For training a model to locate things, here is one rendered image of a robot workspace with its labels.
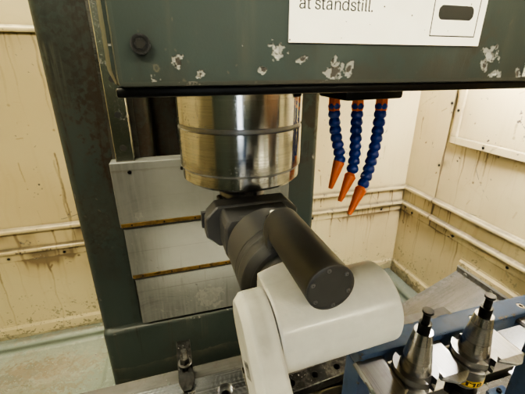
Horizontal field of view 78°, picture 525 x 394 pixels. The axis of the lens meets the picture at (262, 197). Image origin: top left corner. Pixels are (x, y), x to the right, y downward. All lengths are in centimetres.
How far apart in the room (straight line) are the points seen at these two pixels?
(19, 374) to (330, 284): 149
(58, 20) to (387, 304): 85
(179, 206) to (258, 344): 72
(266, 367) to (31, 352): 151
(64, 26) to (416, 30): 77
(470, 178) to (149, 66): 137
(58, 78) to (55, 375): 107
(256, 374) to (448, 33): 28
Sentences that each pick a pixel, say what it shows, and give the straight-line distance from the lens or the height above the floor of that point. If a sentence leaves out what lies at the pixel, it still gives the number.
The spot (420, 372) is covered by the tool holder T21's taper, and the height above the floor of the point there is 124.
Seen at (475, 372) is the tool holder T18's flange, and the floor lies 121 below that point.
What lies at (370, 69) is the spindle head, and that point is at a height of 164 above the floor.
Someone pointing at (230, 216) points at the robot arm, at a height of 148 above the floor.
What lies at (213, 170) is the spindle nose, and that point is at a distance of 38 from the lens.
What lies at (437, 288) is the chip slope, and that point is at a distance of 154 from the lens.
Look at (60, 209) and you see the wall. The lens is 140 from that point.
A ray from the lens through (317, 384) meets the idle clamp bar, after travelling 87.
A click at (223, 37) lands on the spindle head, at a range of 22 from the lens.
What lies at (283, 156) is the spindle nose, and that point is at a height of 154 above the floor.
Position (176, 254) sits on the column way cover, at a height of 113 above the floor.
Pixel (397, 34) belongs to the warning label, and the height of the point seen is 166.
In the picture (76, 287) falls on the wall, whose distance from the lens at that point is 156.
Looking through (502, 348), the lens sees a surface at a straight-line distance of 70.
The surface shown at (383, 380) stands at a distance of 57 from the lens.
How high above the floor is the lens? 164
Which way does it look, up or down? 22 degrees down
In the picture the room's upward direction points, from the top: straight up
